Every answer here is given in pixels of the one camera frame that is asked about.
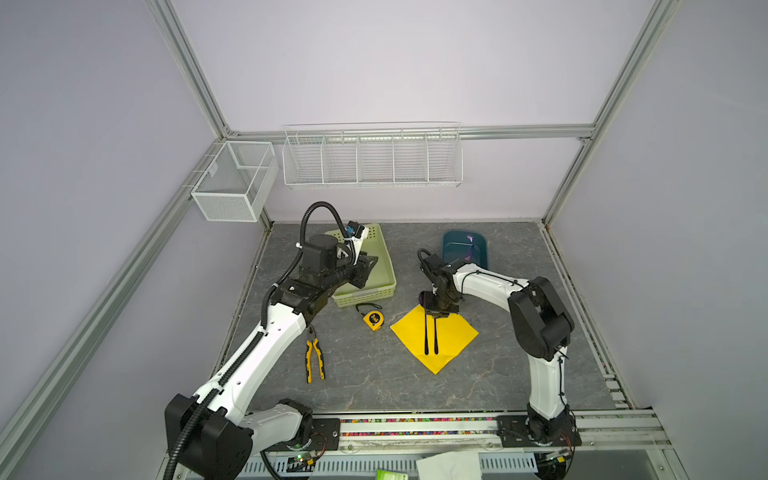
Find purple metal fork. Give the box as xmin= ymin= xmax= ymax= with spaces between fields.
xmin=432 ymin=317 xmax=440 ymax=355

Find small white wire basket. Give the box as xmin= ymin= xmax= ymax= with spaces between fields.
xmin=192 ymin=141 xmax=279 ymax=223

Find light green perforated basket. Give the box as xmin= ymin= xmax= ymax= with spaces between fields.
xmin=332 ymin=223 xmax=397 ymax=308

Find yellow tape measure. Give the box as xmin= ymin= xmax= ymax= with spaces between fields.
xmin=355 ymin=302 xmax=384 ymax=332

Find white paper sheet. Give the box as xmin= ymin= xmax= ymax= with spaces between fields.
xmin=416 ymin=451 xmax=482 ymax=480

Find green small object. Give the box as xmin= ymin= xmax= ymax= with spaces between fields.
xmin=375 ymin=470 xmax=409 ymax=480

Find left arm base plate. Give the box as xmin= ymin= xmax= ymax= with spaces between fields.
xmin=267 ymin=417 xmax=341 ymax=452

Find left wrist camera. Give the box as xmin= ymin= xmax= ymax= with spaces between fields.
xmin=344 ymin=221 xmax=368 ymax=258

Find yellow paper napkin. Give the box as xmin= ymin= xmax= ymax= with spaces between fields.
xmin=391 ymin=305 xmax=478 ymax=375

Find teal plastic tray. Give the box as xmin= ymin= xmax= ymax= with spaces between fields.
xmin=442 ymin=230 xmax=488 ymax=269

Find long white wire shelf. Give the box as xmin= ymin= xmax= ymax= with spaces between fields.
xmin=283 ymin=122 xmax=464 ymax=188

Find purple metal spoon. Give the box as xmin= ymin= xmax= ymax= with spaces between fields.
xmin=418 ymin=290 xmax=432 ymax=355

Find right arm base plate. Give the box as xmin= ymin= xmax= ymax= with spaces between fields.
xmin=496 ymin=415 xmax=582 ymax=448

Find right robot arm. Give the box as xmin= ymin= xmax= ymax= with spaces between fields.
xmin=417 ymin=248 xmax=581 ymax=447

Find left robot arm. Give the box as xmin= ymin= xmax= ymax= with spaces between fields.
xmin=163 ymin=201 xmax=378 ymax=479

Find yellow black pliers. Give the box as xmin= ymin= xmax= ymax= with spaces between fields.
xmin=305 ymin=327 xmax=326 ymax=384

